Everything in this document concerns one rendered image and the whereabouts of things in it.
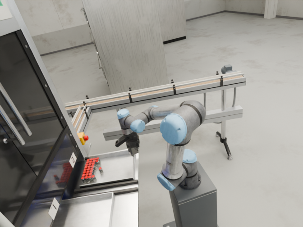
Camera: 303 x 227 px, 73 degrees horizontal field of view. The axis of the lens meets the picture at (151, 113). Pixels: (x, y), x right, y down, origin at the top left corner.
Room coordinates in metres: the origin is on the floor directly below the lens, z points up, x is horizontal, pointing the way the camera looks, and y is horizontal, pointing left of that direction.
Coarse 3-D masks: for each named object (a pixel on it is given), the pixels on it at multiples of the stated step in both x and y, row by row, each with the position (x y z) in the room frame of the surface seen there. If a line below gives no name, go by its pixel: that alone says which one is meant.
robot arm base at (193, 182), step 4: (192, 176) 0.81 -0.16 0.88; (196, 176) 0.82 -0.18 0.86; (200, 176) 0.85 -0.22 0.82; (184, 180) 0.82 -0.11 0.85; (188, 180) 0.81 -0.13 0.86; (192, 180) 0.81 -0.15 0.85; (196, 180) 0.81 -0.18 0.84; (200, 180) 0.82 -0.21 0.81; (180, 184) 0.83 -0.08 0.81; (184, 184) 0.82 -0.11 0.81; (188, 184) 0.80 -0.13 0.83; (192, 184) 0.80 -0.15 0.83; (196, 184) 0.80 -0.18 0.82; (184, 188) 0.80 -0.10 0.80; (188, 188) 0.79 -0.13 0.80; (192, 188) 0.79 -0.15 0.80
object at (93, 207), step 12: (60, 204) 0.81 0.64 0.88; (72, 204) 0.79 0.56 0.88; (84, 204) 0.77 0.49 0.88; (96, 204) 0.76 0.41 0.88; (108, 204) 0.74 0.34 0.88; (60, 216) 0.73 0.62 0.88; (72, 216) 0.71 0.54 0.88; (84, 216) 0.70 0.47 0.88; (96, 216) 0.68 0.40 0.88; (108, 216) 0.67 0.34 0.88
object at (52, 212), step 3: (54, 198) 0.72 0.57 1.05; (54, 201) 0.71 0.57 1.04; (51, 204) 0.68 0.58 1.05; (54, 204) 0.69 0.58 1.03; (57, 204) 0.71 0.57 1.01; (51, 207) 0.67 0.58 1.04; (54, 207) 0.68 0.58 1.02; (57, 207) 0.70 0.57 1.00; (51, 210) 0.66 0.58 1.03; (54, 210) 0.67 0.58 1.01; (51, 213) 0.65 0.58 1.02; (54, 213) 0.66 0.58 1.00; (51, 216) 0.64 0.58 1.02; (54, 216) 0.65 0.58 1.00
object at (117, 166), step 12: (96, 156) 1.14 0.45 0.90; (108, 156) 1.13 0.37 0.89; (120, 156) 1.11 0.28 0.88; (132, 156) 1.09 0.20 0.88; (96, 168) 1.04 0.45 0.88; (108, 168) 1.02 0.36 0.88; (120, 168) 0.99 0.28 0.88; (132, 168) 0.97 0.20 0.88; (108, 180) 0.92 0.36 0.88; (120, 180) 0.87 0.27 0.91
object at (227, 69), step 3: (225, 66) 2.12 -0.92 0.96; (228, 66) 2.10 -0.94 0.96; (231, 66) 2.09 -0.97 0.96; (222, 69) 2.18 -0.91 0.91; (225, 69) 2.10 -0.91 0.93; (228, 69) 2.09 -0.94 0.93; (231, 69) 2.09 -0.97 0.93; (222, 72) 2.16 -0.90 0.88; (225, 72) 2.04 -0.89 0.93; (228, 72) 2.03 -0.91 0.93; (231, 72) 2.01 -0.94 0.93
